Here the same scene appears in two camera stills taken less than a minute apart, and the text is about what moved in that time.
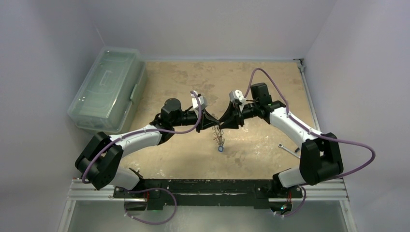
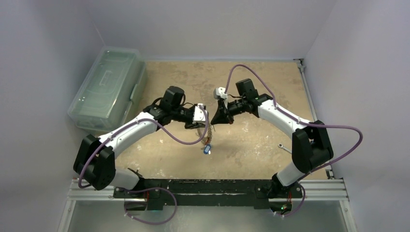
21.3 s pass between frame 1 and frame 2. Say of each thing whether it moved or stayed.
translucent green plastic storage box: stayed
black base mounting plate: stayed
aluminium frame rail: stayed
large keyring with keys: moved
